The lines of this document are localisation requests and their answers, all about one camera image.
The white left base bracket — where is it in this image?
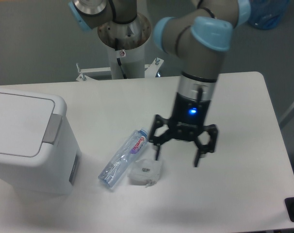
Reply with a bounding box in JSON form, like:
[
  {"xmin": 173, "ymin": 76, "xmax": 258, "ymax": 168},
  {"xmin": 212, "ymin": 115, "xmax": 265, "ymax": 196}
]
[{"xmin": 76, "ymin": 63, "xmax": 112, "ymax": 82}]

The white base bracket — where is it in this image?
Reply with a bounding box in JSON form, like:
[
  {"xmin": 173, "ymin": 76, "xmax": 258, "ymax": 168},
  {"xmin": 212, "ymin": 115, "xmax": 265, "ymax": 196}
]
[
  {"xmin": 145, "ymin": 57, "xmax": 164, "ymax": 78},
  {"xmin": 76, "ymin": 63, "xmax": 112, "ymax": 82}
]

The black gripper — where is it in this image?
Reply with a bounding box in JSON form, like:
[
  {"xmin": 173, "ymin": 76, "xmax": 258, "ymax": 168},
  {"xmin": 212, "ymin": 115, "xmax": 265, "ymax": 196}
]
[{"xmin": 148, "ymin": 93, "xmax": 219, "ymax": 167}]

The white middle base bracket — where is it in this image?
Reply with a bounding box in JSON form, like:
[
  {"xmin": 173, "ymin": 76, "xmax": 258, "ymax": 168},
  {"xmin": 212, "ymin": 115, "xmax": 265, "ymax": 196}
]
[{"xmin": 145, "ymin": 57, "xmax": 164, "ymax": 78}]

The translucent plastic pump part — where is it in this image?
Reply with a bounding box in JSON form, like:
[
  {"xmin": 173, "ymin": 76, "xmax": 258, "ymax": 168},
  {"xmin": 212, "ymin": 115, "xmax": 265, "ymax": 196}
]
[{"xmin": 128, "ymin": 159, "xmax": 163, "ymax": 187}]

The clear plastic water bottle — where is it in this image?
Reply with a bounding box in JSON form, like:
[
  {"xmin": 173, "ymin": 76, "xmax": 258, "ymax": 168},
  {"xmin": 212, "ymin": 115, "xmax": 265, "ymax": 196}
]
[{"xmin": 98, "ymin": 128, "xmax": 149, "ymax": 189}]

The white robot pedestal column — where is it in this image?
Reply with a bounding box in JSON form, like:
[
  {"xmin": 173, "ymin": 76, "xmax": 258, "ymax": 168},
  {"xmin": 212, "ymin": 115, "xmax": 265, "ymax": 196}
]
[{"xmin": 97, "ymin": 13, "xmax": 153, "ymax": 80}]

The white push-top trash can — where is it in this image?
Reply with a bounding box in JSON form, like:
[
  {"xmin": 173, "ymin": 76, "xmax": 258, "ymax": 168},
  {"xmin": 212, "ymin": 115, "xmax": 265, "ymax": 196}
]
[{"xmin": 0, "ymin": 87, "xmax": 81, "ymax": 194}]

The white frame at right edge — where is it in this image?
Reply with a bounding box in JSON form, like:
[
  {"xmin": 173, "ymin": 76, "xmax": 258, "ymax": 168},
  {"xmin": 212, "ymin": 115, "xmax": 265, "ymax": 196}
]
[{"xmin": 279, "ymin": 101, "xmax": 294, "ymax": 129}]

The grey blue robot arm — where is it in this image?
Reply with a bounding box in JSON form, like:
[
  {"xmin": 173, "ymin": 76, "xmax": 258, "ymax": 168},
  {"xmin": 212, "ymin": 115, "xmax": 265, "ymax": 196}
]
[{"xmin": 68, "ymin": 0, "xmax": 251, "ymax": 166}]

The black cable on pedestal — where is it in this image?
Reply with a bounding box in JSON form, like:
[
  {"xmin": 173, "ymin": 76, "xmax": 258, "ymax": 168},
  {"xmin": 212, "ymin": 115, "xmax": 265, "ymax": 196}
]
[{"xmin": 114, "ymin": 38, "xmax": 128, "ymax": 80}]

